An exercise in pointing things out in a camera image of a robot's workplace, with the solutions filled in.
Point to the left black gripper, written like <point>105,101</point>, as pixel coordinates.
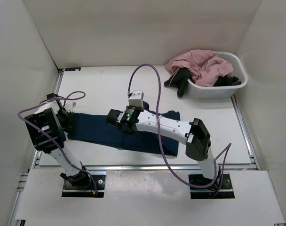
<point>68,125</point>

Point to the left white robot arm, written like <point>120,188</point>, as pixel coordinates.
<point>48,125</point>

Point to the white plastic laundry basket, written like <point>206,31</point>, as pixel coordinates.
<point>198,92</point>

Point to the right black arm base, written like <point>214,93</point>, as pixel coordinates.
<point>219,190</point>

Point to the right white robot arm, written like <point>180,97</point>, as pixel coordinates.
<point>193,135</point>

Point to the black garment with pink stripe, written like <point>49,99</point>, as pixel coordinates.
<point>179,81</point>

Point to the blue label sticker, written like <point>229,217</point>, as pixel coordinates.
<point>72,69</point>

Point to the white front panel board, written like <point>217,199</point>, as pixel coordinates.
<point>155,198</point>

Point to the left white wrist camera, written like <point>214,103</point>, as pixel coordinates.
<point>69,106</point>

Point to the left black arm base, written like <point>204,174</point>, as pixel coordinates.
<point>82,185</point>

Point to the navy blue denim trousers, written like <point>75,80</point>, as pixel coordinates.
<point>94,129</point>

